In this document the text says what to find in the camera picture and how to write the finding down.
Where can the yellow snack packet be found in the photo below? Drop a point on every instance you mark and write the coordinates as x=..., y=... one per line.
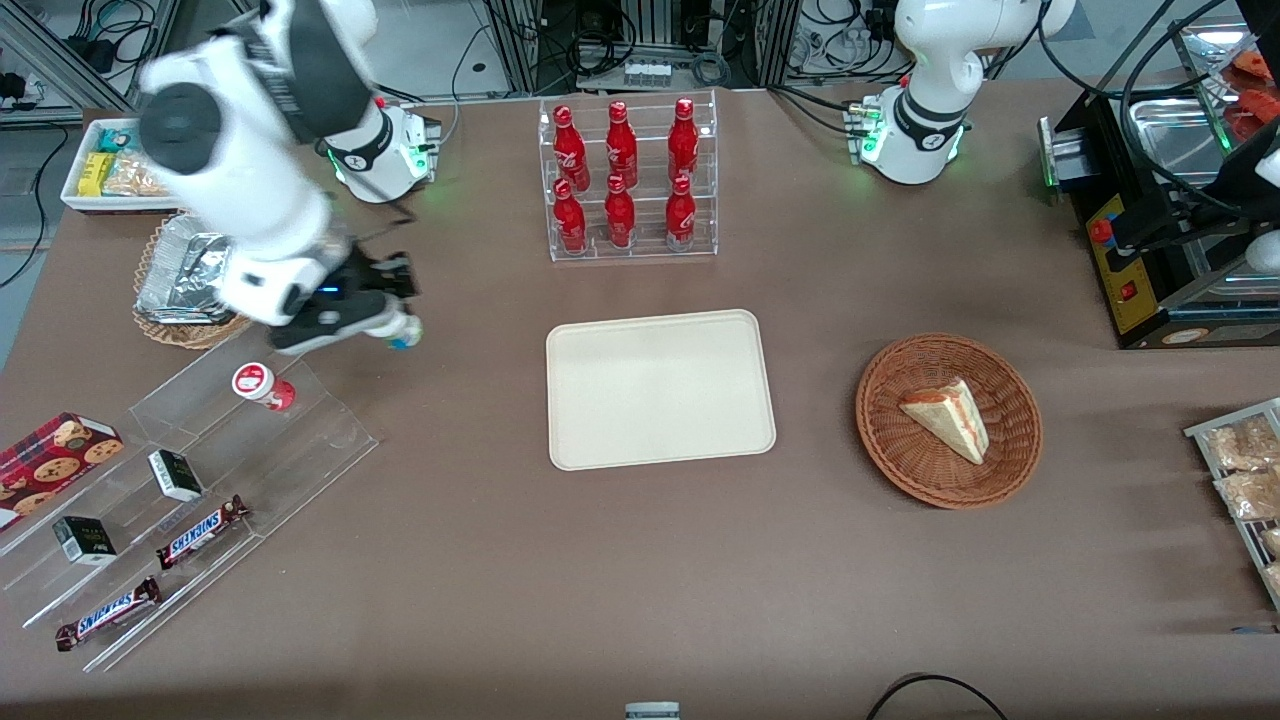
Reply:
x=95, y=173

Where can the small grey device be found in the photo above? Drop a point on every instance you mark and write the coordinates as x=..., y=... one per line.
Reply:
x=652, y=711

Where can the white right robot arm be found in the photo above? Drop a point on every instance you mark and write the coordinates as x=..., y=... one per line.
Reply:
x=250, y=190

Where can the clear cracker snack bag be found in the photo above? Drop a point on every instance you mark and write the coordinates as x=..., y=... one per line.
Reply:
x=1272, y=543
x=1245, y=445
x=1252, y=495
x=1274, y=580

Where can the foil trays in basket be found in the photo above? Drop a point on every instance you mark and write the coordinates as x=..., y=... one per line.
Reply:
x=180, y=333

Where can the red cookie box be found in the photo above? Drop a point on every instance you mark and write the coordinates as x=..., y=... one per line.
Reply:
x=55, y=460

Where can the grey power strip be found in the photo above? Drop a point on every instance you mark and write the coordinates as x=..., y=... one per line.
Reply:
x=647, y=74

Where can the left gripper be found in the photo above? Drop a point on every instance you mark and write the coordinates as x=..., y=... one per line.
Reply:
x=1168, y=226

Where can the beige plastic tray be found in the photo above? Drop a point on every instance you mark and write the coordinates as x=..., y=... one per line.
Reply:
x=660, y=390

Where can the red cola bottle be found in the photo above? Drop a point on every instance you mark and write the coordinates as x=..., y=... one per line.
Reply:
x=683, y=145
x=570, y=150
x=570, y=225
x=621, y=150
x=680, y=220
x=619, y=222

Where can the clear peanut snack bag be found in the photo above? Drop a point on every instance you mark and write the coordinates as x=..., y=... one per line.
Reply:
x=135, y=178

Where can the small black box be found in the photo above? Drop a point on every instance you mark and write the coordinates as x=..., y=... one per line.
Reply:
x=84, y=541
x=176, y=476

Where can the triangular sandwich slice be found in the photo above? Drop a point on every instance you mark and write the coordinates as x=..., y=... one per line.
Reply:
x=950, y=418

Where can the aluminium foil tray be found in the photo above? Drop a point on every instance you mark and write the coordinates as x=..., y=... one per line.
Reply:
x=185, y=270

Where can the metal shelf rack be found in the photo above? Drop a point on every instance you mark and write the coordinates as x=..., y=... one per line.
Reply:
x=1200, y=45

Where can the red gum bottle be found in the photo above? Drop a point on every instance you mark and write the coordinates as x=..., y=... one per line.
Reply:
x=256, y=382

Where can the Snickers bar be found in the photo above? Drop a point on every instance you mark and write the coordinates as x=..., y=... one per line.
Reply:
x=108, y=613
x=200, y=533

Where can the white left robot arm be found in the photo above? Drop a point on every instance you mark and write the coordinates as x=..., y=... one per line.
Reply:
x=935, y=60

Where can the teal snack packet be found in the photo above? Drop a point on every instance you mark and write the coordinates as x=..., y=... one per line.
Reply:
x=118, y=137

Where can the tray of wrapped snacks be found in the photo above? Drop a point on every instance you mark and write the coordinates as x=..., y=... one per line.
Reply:
x=1205, y=432

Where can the white snack bin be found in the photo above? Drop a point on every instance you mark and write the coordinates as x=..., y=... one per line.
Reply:
x=75, y=200

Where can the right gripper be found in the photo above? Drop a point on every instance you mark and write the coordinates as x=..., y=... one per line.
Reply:
x=362, y=272

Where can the red food packet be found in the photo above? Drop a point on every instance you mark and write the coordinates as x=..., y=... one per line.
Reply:
x=1250, y=115
x=1255, y=65

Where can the clear acrylic stepped shelf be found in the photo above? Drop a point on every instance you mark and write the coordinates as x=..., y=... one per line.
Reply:
x=250, y=470

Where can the round brown wicker basket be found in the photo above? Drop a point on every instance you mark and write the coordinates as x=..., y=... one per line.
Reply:
x=900, y=450

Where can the clear acrylic bottle rack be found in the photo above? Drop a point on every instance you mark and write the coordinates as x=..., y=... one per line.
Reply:
x=700, y=240

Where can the steel pan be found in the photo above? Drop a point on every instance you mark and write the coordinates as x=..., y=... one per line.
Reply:
x=1175, y=140

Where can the black machine with yellow panel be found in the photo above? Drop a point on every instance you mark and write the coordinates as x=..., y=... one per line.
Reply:
x=1130, y=290

